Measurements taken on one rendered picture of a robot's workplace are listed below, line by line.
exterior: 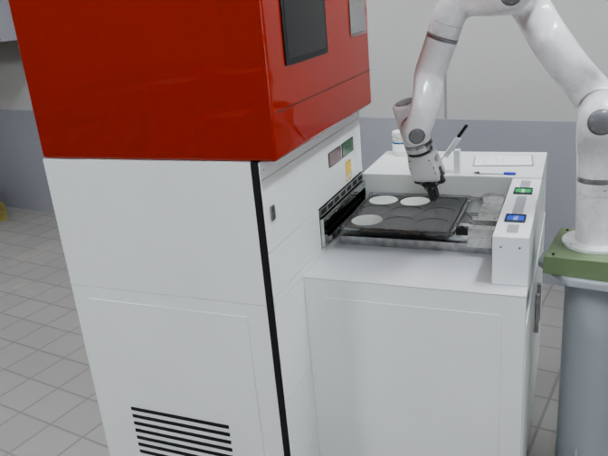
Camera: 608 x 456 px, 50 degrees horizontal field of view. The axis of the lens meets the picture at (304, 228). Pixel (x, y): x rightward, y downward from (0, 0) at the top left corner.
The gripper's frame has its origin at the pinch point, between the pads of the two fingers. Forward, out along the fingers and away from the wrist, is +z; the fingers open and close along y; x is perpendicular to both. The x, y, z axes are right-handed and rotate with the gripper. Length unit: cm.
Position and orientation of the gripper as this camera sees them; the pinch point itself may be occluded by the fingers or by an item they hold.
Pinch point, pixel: (433, 193)
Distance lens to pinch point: 208.0
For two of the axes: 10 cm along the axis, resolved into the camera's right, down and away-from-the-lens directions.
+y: -7.4, -0.3, 6.7
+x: -5.7, 5.5, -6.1
